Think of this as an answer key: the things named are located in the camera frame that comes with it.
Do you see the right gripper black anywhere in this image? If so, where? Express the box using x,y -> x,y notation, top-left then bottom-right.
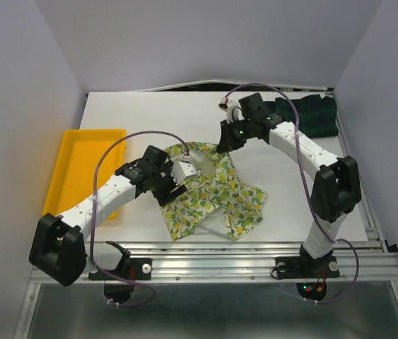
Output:
215,118 -> 253,155

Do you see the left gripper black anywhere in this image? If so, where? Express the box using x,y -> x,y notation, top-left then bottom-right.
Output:
151,161 -> 187,207

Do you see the lemon print skirt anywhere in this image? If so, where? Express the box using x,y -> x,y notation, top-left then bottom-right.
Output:
160,142 -> 268,241

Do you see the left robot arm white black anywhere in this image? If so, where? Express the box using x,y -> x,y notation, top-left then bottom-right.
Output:
29,145 -> 197,286

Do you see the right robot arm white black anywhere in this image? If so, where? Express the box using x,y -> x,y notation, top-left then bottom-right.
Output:
217,93 -> 361,275

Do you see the dark green plaid skirt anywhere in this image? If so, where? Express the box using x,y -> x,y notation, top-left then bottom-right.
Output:
267,95 -> 339,138

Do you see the yellow plastic tray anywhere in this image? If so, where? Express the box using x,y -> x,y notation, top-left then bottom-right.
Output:
42,129 -> 127,216

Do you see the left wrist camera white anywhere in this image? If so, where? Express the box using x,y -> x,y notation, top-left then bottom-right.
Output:
170,161 -> 198,186

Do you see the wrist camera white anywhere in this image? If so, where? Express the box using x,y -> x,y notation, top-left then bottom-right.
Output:
170,161 -> 198,186
218,97 -> 241,124

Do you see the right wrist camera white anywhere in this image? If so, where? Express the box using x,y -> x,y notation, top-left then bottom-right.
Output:
218,97 -> 241,124

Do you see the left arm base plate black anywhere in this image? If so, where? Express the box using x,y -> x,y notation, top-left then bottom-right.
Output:
87,257 -> 153,282

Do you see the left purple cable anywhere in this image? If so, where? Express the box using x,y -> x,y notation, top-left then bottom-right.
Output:
87,130 -> 192,308

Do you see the purple cable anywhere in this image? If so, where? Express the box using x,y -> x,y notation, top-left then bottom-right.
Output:
87,130 -> 192,308
224,83 -> 360,306

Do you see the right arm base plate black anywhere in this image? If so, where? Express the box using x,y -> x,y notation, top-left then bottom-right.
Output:
271,256 -> 340,280

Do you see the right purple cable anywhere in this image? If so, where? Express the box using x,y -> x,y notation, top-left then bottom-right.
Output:
224,83 -> 360,306

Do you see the aluminium rail frame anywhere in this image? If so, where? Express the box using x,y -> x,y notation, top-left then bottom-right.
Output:
14,225 -> 398,339

